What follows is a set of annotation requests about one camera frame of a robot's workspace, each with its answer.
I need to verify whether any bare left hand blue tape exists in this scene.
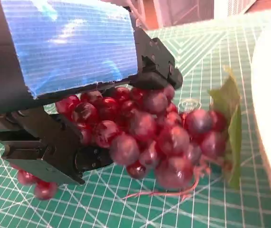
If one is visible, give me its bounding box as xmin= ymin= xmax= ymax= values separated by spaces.
xmin=0 ymin=0 xmax=184 ymax=186

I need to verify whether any red toy grape bunch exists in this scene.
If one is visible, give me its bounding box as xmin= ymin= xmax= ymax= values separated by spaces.
xmin=16 ymin=65 xmax=243 ymax=201

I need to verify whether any green cutting mat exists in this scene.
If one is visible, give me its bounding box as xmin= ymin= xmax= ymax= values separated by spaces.
xmin=0 ymin=7 xmax=271 ymax=228

